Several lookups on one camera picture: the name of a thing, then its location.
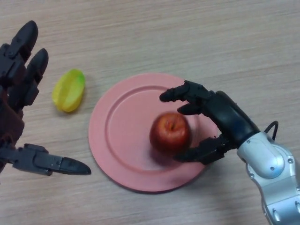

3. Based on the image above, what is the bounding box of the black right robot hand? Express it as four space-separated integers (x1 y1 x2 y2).
159 80 261 165

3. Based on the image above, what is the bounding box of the pink round plate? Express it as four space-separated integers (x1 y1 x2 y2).
88 73 220 195

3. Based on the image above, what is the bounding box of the red apple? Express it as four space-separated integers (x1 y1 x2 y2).
149 112 191 155

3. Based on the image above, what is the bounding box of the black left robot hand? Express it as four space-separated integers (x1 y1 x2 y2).
0 20 92 176

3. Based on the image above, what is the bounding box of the yellow green starfruit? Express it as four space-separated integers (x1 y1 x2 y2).
52 68 86 113

